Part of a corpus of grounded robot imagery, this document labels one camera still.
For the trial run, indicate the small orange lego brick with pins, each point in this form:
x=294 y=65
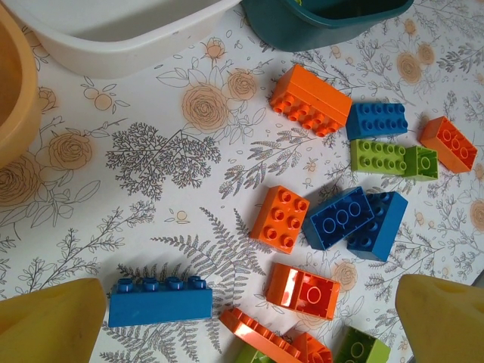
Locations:
x=302 y=293

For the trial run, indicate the long blue lego brick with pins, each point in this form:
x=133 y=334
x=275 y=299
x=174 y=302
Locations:
x=376 y=121
x=389 y=230
x=336 y=219
x=160 y=306

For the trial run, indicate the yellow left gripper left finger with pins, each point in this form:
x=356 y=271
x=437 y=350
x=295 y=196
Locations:
x=45 y=325

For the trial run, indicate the long orange lego brick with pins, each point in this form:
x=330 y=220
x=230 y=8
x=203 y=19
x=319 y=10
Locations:
x=314 y=92

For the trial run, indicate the white plastic bin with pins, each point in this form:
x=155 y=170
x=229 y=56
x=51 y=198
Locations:
x=113 y=60

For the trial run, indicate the curved orange lego piece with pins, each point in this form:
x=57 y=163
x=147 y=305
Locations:
x=257 y=334

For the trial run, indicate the long green lego brick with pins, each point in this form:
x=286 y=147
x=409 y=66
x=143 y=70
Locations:
x=376 y=156
x=253 y=357

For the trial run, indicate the six-stud orange lego brick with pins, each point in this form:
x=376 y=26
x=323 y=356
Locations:
x=280 y=221

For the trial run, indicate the orange plastic bin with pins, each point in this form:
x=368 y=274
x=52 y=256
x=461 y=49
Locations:
x=20 y=94

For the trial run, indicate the floral patterned table cover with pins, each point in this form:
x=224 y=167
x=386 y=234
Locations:
x=151 y=227

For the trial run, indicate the teal plastic bin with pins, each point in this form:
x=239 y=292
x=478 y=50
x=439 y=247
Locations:
x=295 y=34

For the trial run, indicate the small green lego brick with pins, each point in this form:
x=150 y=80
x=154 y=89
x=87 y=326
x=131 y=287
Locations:
x=421 y=162

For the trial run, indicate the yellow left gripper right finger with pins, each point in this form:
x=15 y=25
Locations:
x=442 y=325

